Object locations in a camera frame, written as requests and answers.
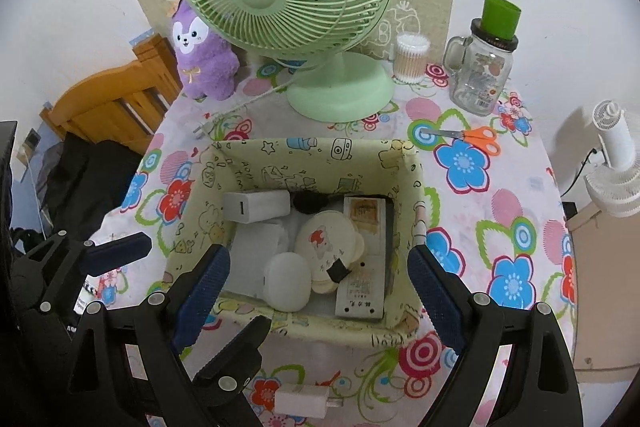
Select orange wooden chair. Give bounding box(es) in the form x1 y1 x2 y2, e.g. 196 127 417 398
40 35 181 154

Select glass mason jar mug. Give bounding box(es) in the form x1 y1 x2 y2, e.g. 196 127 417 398
442 17 518 116

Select white plug adapter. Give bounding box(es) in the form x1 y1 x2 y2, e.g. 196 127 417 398
273 384 344 419

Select cotton swab container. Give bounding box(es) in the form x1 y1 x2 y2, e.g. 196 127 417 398
393 31 431 84

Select white round case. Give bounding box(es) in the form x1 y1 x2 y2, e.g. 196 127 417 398
262 253 311 312

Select purple plush toy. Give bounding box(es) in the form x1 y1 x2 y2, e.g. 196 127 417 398
171 0 240 101

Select black clothing pile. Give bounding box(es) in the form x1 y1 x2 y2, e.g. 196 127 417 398
43 133 142 242

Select white standing fan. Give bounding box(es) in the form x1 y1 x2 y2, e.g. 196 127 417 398
585 100 639 218

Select floral tablecloth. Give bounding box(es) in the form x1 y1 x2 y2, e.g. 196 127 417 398
84 61 576 426

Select orange handled scissors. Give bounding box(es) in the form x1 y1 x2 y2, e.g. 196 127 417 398
428 127 501 157

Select white remote control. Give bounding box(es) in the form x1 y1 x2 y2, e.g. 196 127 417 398
335 196 388 321

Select white fan power cord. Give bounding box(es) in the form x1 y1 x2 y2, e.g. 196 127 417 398
191 76 302 141

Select cream round compact mirror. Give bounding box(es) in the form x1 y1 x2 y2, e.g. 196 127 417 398
293 210 366 294

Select green plastic cup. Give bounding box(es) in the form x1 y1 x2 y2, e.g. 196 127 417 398
480 0 522 40

